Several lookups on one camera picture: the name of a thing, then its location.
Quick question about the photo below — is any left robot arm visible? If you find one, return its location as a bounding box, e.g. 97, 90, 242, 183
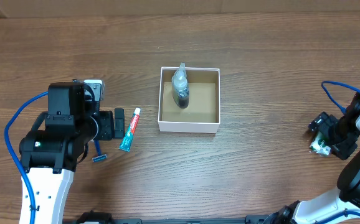
19, 79, 125, 223

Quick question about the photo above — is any white cardboard box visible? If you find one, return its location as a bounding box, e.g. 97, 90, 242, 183
158, 67, 220, 134

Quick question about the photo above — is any green white soap packet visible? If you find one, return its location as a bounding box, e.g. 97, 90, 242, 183
310, 131, 331, 156

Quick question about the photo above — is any blue disposable razor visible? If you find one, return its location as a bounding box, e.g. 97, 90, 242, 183
92, 140, 107, 162

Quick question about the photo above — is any clear soap pump bottle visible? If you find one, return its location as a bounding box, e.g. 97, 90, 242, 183
171, 62, 189, 109

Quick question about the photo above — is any colgate toothpaste tube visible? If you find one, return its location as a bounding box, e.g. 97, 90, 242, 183
119, 108, 141, 152

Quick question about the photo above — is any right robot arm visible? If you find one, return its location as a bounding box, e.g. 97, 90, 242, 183
264, 91, 360, 223

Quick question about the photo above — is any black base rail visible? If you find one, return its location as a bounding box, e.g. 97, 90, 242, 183
62, 210, 293, 224

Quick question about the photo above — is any left blue cable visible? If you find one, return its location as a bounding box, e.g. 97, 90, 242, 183
4, 90, 49, 224

